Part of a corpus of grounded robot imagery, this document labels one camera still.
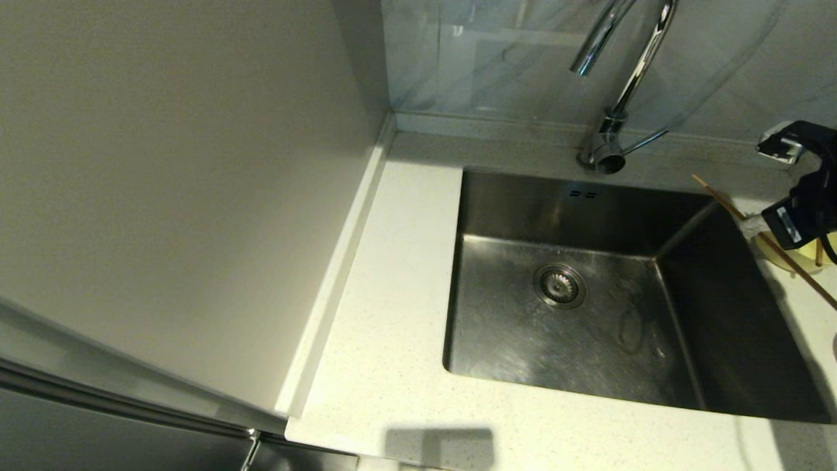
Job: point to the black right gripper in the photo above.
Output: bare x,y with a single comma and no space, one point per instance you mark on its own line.
820,196

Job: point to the grey tall cabinet door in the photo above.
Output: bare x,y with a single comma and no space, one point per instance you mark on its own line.
98,438

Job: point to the grey base cabinet front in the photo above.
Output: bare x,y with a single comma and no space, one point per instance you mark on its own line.
307,461

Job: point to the yellow plastic bowl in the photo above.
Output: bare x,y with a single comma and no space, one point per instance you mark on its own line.
775,258

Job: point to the brown wooden chopstick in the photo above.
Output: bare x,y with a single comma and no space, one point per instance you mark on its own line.
719,196
819,252

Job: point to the chrome gooseneck faucet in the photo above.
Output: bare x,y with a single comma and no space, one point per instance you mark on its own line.
608,157

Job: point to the stainless steel sink basin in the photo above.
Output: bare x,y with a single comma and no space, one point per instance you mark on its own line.
510,353

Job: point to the round metal drain strainer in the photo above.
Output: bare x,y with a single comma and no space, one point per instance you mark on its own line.
558,286

